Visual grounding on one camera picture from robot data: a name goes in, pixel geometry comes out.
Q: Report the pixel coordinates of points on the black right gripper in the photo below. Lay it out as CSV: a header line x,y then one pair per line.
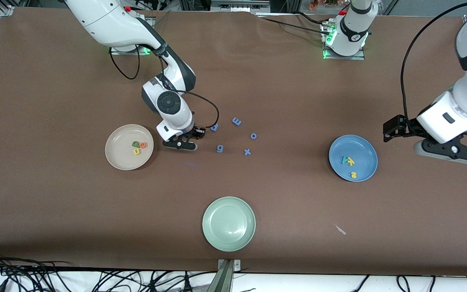
x,y
197,132

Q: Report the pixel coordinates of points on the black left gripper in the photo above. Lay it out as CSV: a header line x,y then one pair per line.
x,y
408,127

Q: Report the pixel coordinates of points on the yellow foam letter k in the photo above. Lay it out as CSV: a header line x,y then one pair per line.
x,y
351,162

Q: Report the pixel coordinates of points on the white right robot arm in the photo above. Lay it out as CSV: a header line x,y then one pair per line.
x,y
112,20

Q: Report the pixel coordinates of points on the blue foam letter g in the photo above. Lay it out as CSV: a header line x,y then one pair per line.
x,y
220,148

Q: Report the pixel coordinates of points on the blue foam letter m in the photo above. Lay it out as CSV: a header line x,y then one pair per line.
x,y
236,121

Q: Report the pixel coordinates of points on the blue plate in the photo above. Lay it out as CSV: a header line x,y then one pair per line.
x,y
363,150

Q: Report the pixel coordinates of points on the beige brown plate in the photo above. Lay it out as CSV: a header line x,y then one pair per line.
x,y
120,158

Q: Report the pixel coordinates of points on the pale green plate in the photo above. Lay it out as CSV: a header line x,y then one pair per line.
x,y
228,224

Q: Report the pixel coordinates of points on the small white tape scrap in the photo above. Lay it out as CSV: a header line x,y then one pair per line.
x,y
340,229

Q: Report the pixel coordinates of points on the brown table cover mat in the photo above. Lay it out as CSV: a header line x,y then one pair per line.
x,y
55,182

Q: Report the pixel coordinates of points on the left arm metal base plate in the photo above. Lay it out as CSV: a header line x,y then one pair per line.
x,y
345,58

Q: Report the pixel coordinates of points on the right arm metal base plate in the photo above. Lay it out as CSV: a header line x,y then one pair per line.
x,y
120,51

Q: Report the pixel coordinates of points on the silver metal frame rail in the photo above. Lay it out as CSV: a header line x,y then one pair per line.
x,y
237,6

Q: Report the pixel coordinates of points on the metal table edge bracket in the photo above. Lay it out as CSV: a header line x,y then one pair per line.
x,y
228,275

